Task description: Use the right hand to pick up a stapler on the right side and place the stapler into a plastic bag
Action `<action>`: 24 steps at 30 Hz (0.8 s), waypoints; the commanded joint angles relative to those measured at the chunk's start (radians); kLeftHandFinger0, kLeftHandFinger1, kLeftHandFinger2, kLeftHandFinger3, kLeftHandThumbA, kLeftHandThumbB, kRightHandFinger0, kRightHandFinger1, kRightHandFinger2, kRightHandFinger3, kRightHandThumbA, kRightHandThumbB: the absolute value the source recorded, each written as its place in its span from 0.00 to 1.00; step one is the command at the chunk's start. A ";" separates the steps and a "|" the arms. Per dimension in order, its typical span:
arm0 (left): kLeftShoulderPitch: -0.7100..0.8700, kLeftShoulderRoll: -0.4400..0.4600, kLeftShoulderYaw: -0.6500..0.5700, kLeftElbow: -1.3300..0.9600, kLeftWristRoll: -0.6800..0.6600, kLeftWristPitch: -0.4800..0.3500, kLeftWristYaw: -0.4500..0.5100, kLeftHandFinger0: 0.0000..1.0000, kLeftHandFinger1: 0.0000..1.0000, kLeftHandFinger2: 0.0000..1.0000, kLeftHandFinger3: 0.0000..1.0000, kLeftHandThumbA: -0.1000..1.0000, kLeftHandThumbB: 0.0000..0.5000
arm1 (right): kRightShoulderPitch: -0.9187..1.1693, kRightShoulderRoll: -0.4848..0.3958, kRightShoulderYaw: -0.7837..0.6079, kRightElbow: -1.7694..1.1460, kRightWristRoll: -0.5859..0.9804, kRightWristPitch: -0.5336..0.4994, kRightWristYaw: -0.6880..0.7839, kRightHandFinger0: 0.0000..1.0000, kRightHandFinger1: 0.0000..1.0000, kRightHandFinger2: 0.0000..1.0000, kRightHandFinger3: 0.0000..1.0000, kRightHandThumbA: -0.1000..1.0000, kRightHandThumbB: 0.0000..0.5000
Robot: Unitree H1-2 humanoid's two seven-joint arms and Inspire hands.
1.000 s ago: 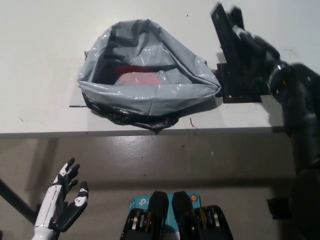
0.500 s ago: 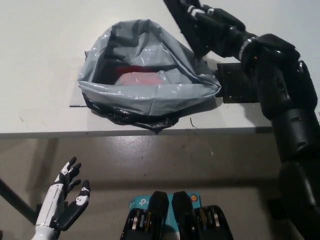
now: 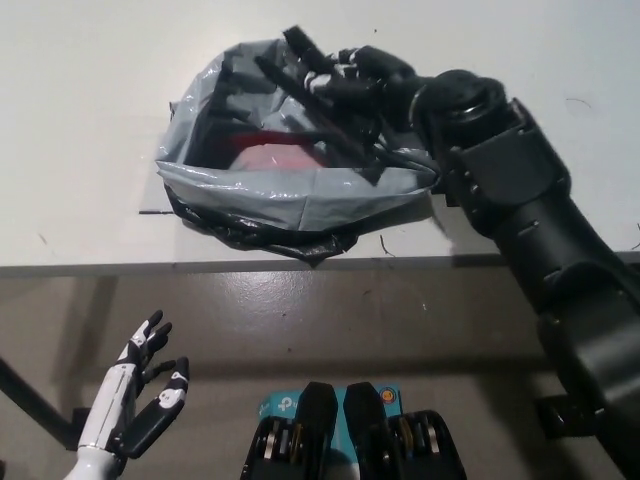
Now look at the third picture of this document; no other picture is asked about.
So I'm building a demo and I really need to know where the white and black left hand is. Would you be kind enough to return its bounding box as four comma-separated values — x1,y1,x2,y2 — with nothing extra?
78,309,191,459

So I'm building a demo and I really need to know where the white and black right hand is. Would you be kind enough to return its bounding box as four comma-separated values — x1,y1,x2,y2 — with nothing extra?
302,44,426,135

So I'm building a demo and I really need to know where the red item in bag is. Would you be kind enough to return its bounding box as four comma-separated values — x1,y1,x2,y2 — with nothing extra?
228,130,329,171

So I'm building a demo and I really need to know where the grey and black plastic bag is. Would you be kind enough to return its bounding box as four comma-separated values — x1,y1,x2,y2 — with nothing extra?
153,40,441,267

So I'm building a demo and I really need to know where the black table leg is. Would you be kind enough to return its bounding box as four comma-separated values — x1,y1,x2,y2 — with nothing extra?
0,353,76,441

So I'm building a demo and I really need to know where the thin white flat board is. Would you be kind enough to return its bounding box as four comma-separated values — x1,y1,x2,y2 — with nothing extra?
137,149,176,217

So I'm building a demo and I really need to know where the black and teal robot body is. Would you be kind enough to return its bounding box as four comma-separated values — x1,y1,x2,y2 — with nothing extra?
242,381,469,480

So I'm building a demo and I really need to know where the black floor bracket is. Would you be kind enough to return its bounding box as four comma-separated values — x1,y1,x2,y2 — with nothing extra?
533,393,604,442

